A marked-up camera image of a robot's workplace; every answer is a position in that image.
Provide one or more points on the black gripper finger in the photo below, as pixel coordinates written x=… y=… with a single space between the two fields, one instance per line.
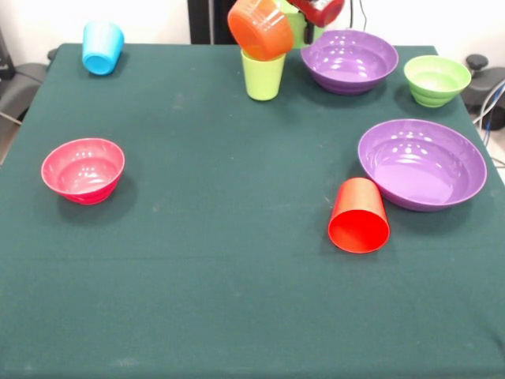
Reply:
x=309 y=31

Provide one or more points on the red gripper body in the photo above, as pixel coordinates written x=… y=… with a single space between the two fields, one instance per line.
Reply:
x=323 y=12

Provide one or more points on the large green bowl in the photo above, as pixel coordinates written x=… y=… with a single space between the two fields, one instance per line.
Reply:
x=296 y=29

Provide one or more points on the orange bowl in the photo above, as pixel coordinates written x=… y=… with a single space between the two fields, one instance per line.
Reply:
x=260 y=31

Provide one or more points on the yellow-green cup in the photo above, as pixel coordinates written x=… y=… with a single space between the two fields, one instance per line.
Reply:
x=263 y=81

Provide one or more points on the red cup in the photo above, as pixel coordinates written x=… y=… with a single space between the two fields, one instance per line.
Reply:
x=359 y=233

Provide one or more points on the blue cup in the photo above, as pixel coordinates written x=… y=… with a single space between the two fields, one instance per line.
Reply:
x=100 y=49

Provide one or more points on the pink bowl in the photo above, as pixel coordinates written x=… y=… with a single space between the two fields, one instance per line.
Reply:
x=83 y=177

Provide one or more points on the purple bowl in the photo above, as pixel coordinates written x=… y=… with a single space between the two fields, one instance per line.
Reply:
x=351 y=63
x=422 y=169

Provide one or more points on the small green bowl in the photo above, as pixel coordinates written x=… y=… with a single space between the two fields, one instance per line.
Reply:
x=436 y=85

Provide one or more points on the black chair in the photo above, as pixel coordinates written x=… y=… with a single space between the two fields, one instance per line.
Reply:
x=19 y=88
x=487 y=85

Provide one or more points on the dark green tablecloth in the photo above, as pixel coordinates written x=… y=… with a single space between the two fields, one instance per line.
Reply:
x=236 y=296

